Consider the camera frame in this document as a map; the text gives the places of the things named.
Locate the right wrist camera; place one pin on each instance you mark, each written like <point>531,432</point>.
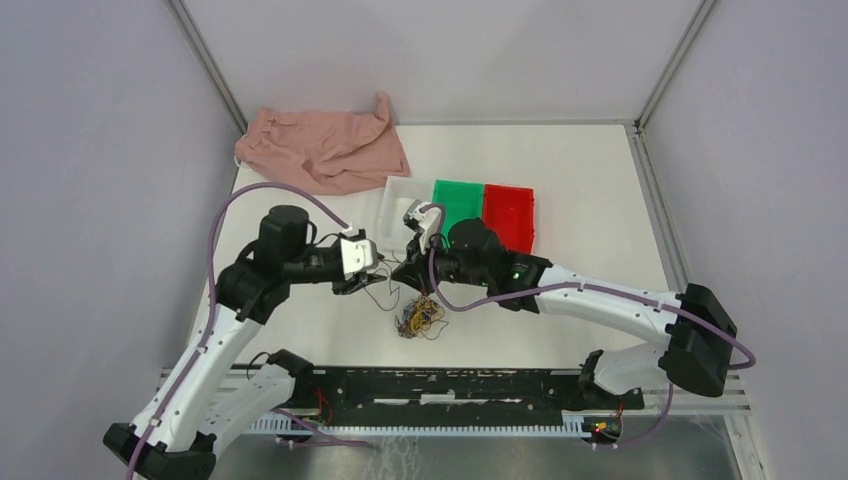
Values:
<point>425,219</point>

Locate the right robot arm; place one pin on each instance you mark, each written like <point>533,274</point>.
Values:
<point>687,339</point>

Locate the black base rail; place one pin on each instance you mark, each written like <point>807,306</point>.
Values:
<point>442,397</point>

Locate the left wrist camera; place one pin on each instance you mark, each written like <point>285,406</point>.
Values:
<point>358,253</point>

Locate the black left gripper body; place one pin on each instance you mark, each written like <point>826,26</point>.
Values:
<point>347,286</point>

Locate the green plastic bin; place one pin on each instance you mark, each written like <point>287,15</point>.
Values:
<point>462,200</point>

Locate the red plastic bin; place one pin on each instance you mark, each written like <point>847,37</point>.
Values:
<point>509,212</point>

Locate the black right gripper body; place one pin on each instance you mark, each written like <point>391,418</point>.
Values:
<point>422,266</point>

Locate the pink cloth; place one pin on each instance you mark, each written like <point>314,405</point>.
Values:
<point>332,153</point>

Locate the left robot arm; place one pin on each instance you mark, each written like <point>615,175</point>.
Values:
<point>182,431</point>

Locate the clear plastic bin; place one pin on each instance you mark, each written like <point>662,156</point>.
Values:
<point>392,235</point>

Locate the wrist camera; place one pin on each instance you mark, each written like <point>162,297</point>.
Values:
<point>425,219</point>
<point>358,253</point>

